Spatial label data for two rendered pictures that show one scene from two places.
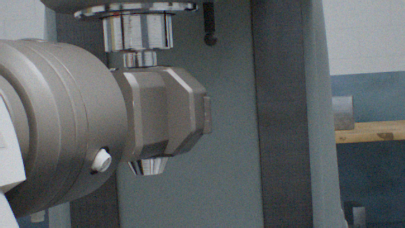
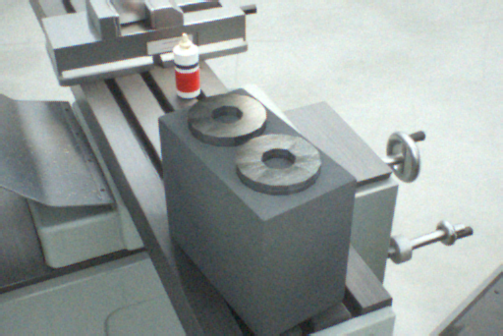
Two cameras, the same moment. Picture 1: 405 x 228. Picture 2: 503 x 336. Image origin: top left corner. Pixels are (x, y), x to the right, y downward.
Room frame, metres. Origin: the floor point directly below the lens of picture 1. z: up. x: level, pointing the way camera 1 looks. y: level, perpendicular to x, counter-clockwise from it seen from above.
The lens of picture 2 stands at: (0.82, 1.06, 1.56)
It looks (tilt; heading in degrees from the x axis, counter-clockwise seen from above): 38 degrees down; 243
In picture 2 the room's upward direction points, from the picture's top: straight up
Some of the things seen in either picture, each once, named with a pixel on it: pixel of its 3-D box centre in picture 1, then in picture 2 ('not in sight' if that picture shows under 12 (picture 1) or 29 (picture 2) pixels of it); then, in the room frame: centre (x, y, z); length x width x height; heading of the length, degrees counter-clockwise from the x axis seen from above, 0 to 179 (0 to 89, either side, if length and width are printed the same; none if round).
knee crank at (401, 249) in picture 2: not in sight; (430, 238); (-0.03, 0.21, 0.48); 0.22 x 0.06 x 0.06; 177
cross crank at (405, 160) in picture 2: not in sight; (389, 161); (-0.01, 0.07, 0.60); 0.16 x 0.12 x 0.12; 177
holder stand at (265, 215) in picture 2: not in sight; (251, 204); (0.53, 0.48, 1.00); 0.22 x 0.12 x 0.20; 97
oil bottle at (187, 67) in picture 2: not in sight; (187, 64); (0.44, 0.06, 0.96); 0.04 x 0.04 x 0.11
